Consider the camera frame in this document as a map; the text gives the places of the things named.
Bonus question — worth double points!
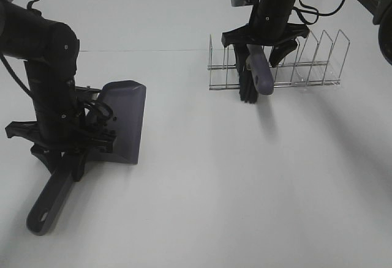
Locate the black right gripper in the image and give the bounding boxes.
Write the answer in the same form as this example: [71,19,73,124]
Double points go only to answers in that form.
[222,0,309,72]

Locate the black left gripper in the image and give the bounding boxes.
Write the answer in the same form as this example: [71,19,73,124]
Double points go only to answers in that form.
[4,62,119,183]

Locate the purple brush black bristles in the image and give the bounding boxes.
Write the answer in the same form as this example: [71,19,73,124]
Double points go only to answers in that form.
[238,44,274,103]

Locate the purple plastic dustpan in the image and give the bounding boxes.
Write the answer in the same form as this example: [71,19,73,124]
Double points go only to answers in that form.
[26,80,146,236]

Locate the pile of coffee beans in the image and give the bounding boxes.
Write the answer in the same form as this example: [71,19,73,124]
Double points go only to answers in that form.
[102,116,118,136]

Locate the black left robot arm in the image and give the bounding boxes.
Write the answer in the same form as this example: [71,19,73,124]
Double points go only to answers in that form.
[1,0,115,181]

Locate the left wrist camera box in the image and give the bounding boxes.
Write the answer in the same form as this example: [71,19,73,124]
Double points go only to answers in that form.
[75,86,102,101]

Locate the chrome wire dish rack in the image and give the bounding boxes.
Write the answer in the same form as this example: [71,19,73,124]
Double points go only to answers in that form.
[207,30,350,91]

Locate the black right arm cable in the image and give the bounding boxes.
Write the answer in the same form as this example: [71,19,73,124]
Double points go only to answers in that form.
[292,0,350,26]

